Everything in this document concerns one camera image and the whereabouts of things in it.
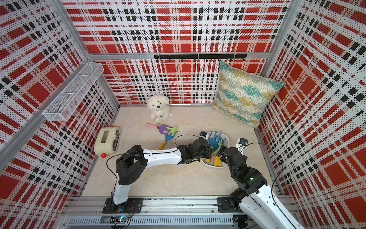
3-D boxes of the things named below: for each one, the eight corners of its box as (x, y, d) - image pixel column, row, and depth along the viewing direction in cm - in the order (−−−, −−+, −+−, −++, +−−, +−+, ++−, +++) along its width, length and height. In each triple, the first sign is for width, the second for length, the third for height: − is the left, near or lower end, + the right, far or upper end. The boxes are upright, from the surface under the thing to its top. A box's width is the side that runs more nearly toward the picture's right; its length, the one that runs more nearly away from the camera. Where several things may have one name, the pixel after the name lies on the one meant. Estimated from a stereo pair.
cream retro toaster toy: (99, 161, 92) (90, 154, 84) (105, 135, 105) (99, 127, 97) (117, 158, 93) (110, 151, 86) (121, 133, 106) (115, 125, 98)
